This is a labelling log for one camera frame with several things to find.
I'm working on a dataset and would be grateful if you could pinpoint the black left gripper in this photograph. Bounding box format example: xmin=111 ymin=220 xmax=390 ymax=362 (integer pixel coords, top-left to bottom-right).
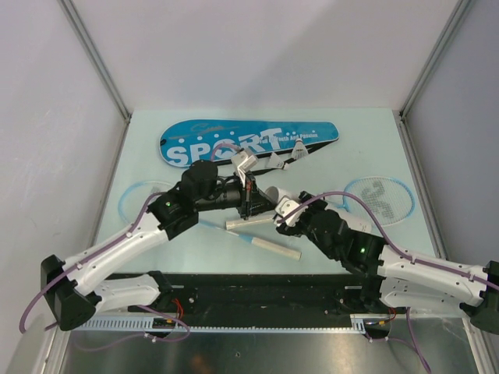
xmin=195 ymin=169 xmax=278 ymax=221

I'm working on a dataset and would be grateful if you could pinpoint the white shuttlecock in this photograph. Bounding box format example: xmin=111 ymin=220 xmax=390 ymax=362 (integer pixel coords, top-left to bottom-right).
xmin=291 ymin=138 xmax=309 ymax=161
xmin=266 ymin=152 xmax=289 ymax=171

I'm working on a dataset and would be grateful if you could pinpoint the white cardboard shuttlecock tube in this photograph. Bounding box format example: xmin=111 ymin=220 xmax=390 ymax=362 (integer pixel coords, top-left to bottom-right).
xmin=264 ymin=186 xmax=372 ymax=233

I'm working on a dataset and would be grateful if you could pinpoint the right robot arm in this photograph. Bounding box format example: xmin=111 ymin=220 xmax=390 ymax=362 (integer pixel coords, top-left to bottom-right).
xmin=267 ymin=188 xmax=498 ymax=334

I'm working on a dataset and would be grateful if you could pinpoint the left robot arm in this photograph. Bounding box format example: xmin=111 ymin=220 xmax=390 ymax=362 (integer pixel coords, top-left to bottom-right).
xmin=41 ymin=156 xmax=275 ymax=331

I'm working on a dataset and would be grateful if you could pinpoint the blue racket left side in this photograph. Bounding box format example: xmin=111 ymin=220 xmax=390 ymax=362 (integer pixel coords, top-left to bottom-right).
xmin=117 ymin=180 xmax=302 ymax=261

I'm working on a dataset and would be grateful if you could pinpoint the blue racket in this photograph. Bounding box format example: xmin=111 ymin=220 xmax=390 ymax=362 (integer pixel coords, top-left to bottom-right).
xmin=325 ymin=176 xmax=416 ymax=227
xmin=117 ymin=180 xmax=302 ymax=261

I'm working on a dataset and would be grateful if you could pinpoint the blue racket right side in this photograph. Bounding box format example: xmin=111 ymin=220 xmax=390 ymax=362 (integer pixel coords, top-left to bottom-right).
xmin=325 ymin=176 xmax=416 ymax=227

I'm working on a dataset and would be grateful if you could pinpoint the white shuttlecock on bag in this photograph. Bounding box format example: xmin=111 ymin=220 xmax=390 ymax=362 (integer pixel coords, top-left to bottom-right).
xmin=291 ymin=138 xmax=309 ymax=161

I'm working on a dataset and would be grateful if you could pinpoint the blue sport racket bag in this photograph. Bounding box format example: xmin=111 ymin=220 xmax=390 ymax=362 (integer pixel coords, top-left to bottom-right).
xmin=159 ymin=118 xmax=339 ymax=168

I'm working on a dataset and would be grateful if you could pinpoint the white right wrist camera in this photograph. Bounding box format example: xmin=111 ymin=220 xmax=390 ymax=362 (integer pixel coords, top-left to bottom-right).
xmin=274 ymin=196 xmax=306 ymax=227

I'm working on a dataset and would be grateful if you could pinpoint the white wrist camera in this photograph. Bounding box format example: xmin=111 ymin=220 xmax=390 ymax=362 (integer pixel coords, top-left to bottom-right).
xmin=274 ymin=196 xmax=306 ymax=227
xmin=231 ymin=149 xmax=258 ymax=185

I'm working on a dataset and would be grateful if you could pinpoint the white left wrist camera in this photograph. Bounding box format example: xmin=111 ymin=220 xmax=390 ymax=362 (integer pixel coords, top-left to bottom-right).
xmin=231 ymin=149 xmax=258 ymax=185

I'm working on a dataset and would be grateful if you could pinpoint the white slotted cable duct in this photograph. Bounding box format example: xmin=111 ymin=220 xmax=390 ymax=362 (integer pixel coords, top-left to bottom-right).
xmin=77 ymin=310 xmax=385 ymax=333

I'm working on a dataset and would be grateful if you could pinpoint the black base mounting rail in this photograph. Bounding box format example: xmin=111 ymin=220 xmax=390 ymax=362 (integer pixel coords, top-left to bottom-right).
xmin=97 ymin=272 xmax=395 ymax=332

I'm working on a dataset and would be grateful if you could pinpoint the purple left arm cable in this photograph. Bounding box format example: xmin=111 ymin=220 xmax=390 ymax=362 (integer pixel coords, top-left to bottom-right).
xmin=19 ymin=143 xmax=245 ymax=354

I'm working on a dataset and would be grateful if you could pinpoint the aluminium frame post right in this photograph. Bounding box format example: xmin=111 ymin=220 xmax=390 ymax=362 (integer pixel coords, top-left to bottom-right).
xmin=399 ymin=0 xmax=475 ymax=118

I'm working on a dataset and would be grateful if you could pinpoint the aluminium frame post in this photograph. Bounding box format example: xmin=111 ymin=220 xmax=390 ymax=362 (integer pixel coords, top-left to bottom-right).
xmin=58 ymin=0 xmax=132 ymax=120
xmin=399 ymin=0 xmax=475 ymax=118

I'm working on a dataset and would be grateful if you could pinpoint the aluminium frame post left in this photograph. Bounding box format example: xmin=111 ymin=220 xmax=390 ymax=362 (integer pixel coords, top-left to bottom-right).
xmin=58 ymin=0 xmax=132 ymax=120

